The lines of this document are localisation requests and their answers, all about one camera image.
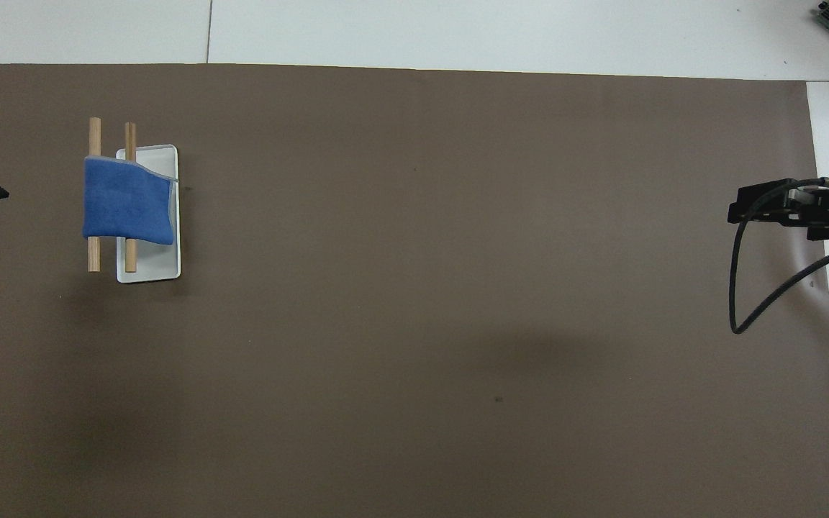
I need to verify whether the blue towel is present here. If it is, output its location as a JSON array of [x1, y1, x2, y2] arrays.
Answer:
[[82, 155, 180, 247]]

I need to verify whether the wooden rod rack white base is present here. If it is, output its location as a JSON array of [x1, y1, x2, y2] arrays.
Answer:
[[87, 117, 182, 284]]

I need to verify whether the black cable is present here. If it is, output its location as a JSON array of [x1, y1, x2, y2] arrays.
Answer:
[[728, 176, 829, 335]]

